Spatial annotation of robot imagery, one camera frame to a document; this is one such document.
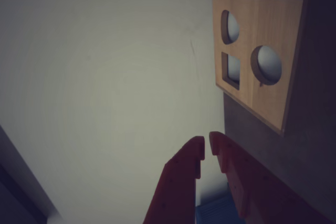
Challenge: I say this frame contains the dark framed panel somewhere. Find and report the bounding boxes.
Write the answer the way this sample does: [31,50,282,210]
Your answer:
[0,124,64,224]

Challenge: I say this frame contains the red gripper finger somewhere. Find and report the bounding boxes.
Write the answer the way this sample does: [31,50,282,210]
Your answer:
[209,131,336,224]
[143,136,205,224]

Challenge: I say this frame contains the wooden shape sorter box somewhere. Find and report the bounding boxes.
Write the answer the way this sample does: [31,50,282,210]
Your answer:
[212,0,336,162]

